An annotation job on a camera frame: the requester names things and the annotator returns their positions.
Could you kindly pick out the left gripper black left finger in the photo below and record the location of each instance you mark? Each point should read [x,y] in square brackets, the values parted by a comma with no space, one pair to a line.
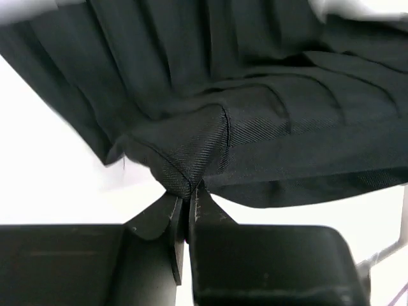
[136,263]

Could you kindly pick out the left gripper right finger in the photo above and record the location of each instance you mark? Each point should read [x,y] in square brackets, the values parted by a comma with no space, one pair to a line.
[238,265]

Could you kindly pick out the black pleated skirt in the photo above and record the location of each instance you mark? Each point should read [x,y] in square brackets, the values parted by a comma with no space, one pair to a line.
[265,103]

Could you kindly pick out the aluminium table rail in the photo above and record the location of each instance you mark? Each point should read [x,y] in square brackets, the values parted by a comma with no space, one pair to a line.
[364,267]

